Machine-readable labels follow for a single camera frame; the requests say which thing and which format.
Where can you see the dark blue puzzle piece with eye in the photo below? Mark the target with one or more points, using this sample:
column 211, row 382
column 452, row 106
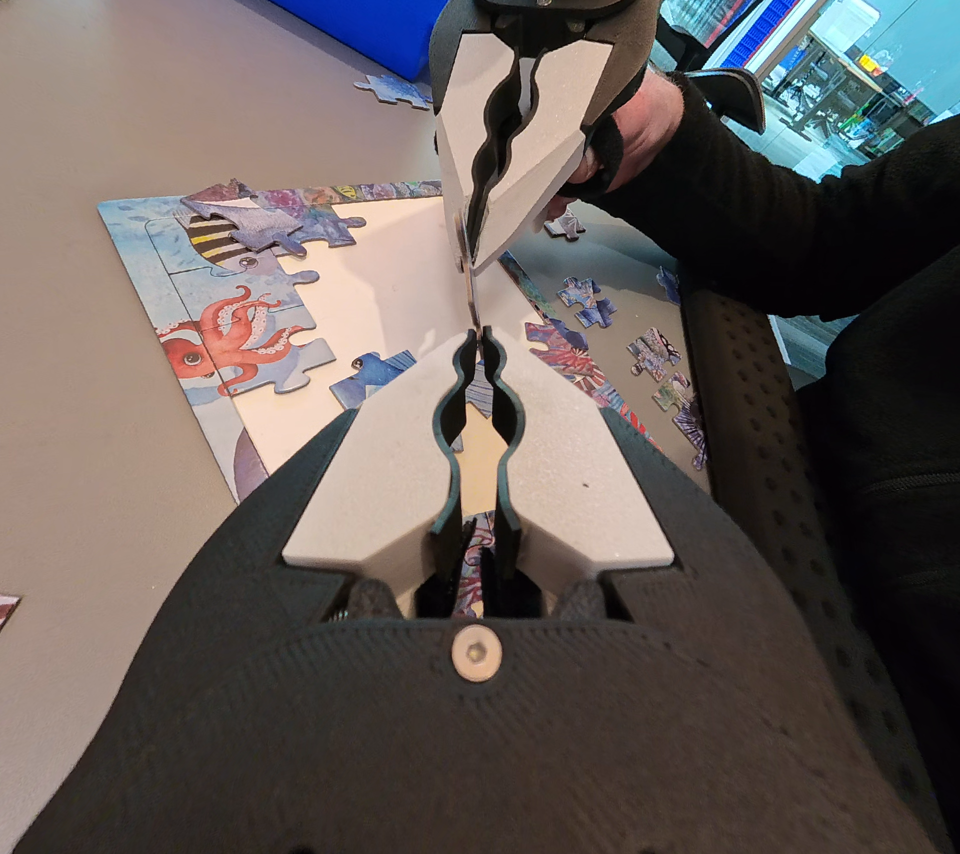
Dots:
column 375, row 378

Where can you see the person's right forearm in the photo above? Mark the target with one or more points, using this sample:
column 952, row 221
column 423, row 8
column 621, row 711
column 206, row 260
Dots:
column 750, row 216

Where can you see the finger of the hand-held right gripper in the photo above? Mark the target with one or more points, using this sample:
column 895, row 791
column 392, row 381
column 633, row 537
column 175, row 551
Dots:
column 461, row 104
column 559, row 119

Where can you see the red striped shell puzzle piece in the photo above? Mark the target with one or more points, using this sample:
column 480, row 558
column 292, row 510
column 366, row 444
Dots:
column 562, row 359

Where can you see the background work table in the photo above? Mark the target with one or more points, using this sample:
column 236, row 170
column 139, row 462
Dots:
column 832, row 55

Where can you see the rack of blue small bins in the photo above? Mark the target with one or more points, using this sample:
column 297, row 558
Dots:
column 772, row 14

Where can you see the blue watercolour puzzle piece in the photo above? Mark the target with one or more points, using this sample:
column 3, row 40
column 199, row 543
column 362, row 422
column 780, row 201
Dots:
column 262, row 224

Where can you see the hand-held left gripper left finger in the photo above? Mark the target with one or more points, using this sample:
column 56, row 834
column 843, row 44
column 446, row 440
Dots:
column 375, row 486

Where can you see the person's right hand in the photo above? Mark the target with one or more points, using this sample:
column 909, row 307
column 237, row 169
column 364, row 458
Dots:
column 645, row 126

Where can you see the red coral puzzle piece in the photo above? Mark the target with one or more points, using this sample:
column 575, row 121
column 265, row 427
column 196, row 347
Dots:
column 471, row 299

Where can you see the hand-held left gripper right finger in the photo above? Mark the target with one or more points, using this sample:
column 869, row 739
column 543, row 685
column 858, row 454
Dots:
column 592, row 486

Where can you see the striped purple puzzle piece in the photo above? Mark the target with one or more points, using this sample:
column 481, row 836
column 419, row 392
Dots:
column 330, row 231

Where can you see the striped dark blue puzzle piece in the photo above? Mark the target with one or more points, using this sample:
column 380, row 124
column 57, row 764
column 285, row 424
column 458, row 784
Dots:
column 480, row 395

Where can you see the sea print puzzle tray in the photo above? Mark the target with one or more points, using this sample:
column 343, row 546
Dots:
column 390, row 284

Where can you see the puzzle piece with white patch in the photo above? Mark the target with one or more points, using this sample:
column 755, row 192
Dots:
column 7, row 614

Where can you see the striped fish puzzle piece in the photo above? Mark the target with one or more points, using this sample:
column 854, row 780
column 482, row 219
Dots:
column 217, row 243

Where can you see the black chair armrest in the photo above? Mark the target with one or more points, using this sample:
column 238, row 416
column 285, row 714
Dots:
column 731, row 96

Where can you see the grey brown triangle puzzle piece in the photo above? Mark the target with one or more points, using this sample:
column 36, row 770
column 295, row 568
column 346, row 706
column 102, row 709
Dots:
column 217, row 192

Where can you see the person's black clothing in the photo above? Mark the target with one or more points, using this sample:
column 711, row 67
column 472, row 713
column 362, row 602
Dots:
column 900, row 456

